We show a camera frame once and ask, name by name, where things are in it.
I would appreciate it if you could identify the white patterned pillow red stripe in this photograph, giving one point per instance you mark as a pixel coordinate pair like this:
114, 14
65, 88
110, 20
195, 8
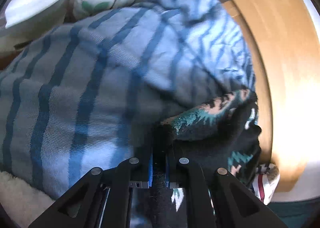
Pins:
267, 177

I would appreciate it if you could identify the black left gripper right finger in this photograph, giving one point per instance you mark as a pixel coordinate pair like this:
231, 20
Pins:
224, 203

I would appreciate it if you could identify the dark green curtain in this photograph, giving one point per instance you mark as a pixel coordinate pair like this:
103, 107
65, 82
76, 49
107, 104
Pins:
296, 213

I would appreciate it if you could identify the white fluffy blanket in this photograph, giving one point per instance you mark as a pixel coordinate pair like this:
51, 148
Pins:
22, 202

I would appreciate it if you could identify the blue striped blanket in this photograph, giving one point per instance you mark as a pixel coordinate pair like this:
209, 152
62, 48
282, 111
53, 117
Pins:
87, 94

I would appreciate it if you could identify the wooden headboard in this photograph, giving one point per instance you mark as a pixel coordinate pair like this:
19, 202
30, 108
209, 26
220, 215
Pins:
283, 38

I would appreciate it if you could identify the black patterned knit sweater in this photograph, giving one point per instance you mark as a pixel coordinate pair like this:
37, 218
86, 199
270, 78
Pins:
221, 132

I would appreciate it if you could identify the white plastic storage box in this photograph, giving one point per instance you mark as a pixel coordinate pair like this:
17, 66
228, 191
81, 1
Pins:
29, 19

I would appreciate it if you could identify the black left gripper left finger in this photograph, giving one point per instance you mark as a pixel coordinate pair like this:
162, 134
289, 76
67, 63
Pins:
101, 198

